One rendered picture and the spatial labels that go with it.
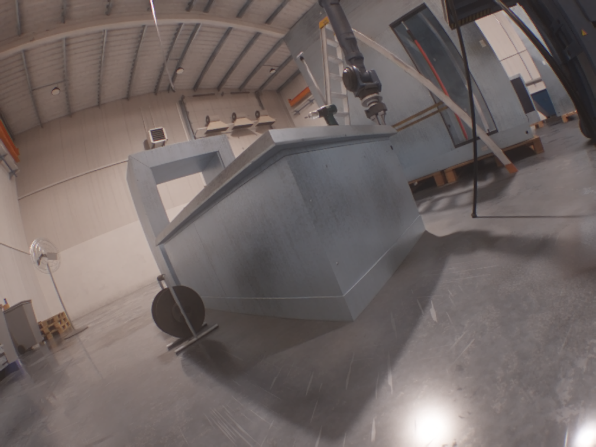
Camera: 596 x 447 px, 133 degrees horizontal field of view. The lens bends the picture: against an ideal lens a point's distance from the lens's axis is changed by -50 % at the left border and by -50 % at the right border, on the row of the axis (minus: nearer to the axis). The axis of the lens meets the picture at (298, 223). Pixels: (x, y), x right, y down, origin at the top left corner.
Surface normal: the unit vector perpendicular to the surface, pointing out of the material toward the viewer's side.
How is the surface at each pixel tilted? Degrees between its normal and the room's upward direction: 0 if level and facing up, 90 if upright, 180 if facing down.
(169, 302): 90
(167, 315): 90
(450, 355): 0
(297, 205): 90
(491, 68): 90
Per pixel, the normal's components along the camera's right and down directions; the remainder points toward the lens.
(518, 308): -0.39, -0.92
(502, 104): -0.69, 0.33
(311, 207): 0.65, -0.23
